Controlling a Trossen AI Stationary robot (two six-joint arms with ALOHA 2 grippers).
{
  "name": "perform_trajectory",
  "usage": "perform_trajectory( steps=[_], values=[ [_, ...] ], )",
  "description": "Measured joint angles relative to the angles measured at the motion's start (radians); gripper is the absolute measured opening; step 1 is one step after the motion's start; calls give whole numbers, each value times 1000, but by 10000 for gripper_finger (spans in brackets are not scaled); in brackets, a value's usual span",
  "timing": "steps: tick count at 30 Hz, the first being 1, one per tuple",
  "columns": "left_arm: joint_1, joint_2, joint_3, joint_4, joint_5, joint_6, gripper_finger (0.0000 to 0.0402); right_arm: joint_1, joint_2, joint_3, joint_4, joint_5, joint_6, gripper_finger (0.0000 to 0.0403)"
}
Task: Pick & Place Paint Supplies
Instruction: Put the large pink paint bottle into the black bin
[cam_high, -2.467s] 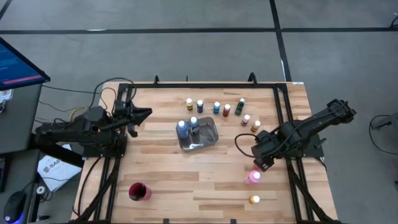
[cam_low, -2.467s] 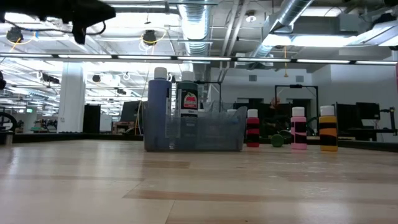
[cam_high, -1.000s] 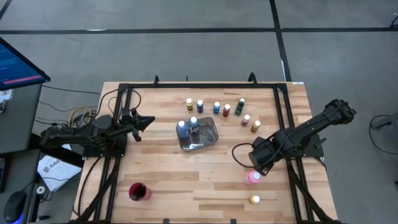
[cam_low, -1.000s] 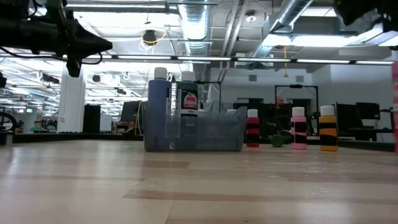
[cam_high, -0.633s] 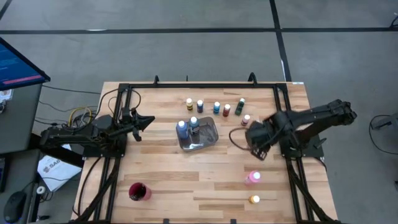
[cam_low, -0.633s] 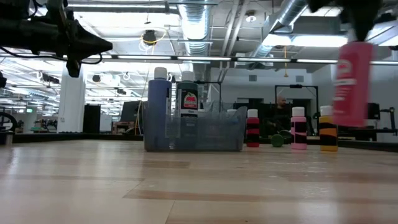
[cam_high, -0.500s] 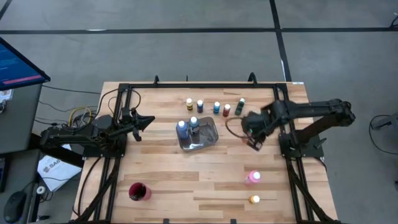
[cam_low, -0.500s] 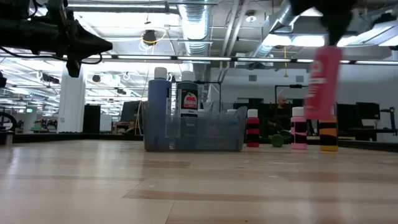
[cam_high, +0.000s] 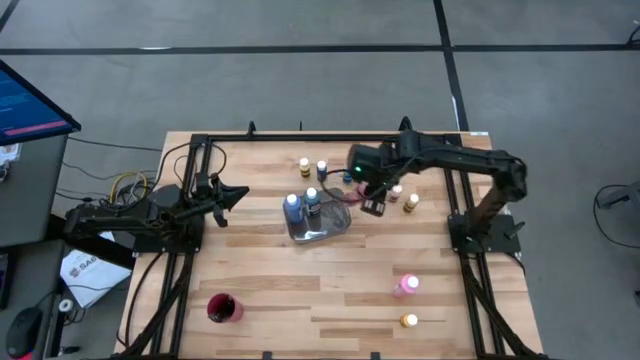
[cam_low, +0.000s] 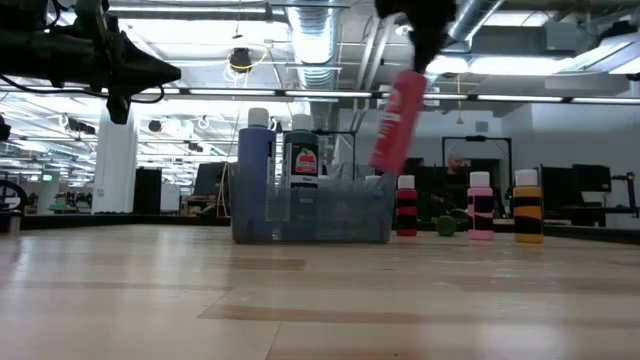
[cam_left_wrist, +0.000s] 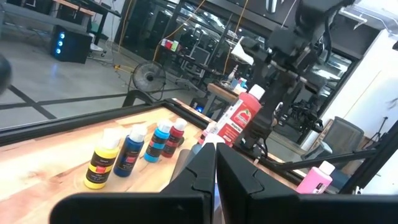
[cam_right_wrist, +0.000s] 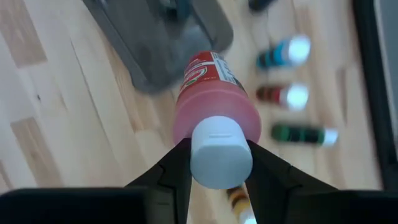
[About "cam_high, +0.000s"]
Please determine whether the black desk bar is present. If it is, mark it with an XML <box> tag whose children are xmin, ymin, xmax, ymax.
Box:
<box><xmin>44</xmin><ymin>227</ymin><xmax>136</xmax><ymax>271</ymax></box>

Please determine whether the black keyboard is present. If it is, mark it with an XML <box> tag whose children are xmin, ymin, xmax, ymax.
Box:
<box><xmin>0</xmin><ymin>252</ymin><xmax>15</xmax><ymax>310</ymax></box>

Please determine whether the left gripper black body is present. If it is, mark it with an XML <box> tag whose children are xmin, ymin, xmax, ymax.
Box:
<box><xmin>195</xmin><ymin>183</ymin><xmax>230</xmax><ymax>217</ymax></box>

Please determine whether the black metal rig frame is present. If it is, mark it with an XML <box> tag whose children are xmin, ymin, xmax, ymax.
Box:
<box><xmin>113</xmin><ymin>116</ymin><xmax>551</xmax><ymax>360</ymax></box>

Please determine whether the dark red plastic cup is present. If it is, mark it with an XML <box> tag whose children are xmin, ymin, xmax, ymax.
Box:
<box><xmin>206</xmin><ymin>292</ymin><xmax>246</xmax><ymax>325</ymax></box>

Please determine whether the large periwinkle paint bottle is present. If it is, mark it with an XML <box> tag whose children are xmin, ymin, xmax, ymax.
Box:
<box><xmin>283</xmin><ymin>193</ymin><xmax>305</xmax><ymax>225</ymax></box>

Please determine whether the grey desk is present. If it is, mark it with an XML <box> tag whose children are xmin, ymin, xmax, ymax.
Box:
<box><xmin>0</xmin><ymin>133</ymin><xmax>70</xmax><ymax>250</ymax></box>

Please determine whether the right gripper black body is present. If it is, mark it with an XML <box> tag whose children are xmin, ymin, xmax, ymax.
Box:
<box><xmin>348</xmin><ymin>143</ymin><xmax>401</xmax><ymax>201</ymax></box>

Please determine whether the black computer mouse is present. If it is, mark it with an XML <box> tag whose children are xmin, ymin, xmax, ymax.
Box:
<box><xmin>4</xmin><ymin>306</ymin><xmax>44</xmax><ymax>360</ymax></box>

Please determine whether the computer monitor with blue screen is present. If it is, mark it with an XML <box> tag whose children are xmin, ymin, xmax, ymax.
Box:
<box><xmin>0</xmin><ymin>59</ymin><xmax>82</xmax><ymax>148</ymax></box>

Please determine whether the large dark blue paint bottle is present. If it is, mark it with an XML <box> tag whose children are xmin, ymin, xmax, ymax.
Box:
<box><xmin>303</xmin><ymin>186</ymin><xmax>323</xmax><ymax>220</ymax></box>

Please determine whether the white printed paper sheet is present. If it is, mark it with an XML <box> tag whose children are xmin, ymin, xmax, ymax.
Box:
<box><xmin>58</xmin><ymin>230</ymin><xmax>133</xmax><ymax>309</ymax></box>

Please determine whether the large pink paint bottle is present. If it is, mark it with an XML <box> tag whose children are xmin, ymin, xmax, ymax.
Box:
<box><xmin>391</xmin><ymin>273</ymin><xmax>420</xmax><ymax>300</ymax></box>

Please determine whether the looped black floor cable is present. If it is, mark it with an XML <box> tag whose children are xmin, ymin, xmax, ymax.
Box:
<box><xmin>593</xmin><ymin>183</ymin><xmax>640</xmax><ymax>251</ymax></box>

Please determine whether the right wrist camera black cable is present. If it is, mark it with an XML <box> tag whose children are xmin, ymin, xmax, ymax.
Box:
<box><xmin>319</xmin><ymin>171</ymin><xmax>362</xmax><ymax>205</ymax></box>

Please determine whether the translucent grey plastic bin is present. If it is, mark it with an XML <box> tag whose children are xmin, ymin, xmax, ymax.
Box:
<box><xmin>282</xmin><ymin>192</ymin><xmax>353</xmax><ymax>245</ymax></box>

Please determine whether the wrist camera black cable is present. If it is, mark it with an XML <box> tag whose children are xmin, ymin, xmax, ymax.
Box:
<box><xmin>158</xmin><ymin>141</ymin><xmax>229</xmax><ymax>201</ymax></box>
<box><xmin>319</xmin><ymin>171</ymin><xmax>362</xmax><ymax>205</ymax></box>

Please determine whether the left wrist camera black cable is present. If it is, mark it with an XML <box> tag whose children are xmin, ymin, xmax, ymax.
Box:
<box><xmin>158</xmin><ymin>141</ymin><xmax>229</xmax><ymax>201</ymax></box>

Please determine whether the grey metal stand foot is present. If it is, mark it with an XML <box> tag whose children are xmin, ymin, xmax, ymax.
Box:
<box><xmin>597</xmin><ymin>180</ymin><xmax>640</xmax><ymax>210</ymax></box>

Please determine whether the thin black floor cable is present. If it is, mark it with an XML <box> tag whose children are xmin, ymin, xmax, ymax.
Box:
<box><xmin>67</xmin><ymin>135</ymin><xmax>164</xmax><ymax>153</ymax></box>

